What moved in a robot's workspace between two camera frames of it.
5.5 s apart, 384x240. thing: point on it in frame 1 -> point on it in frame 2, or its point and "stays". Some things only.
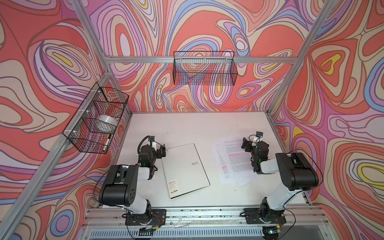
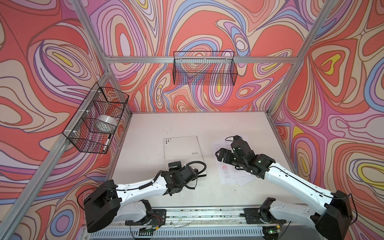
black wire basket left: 92,128 stays
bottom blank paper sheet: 243,180 stays
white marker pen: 106,143 stays
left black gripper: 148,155 -> 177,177
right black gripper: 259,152 -> 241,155
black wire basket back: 204,68 stays
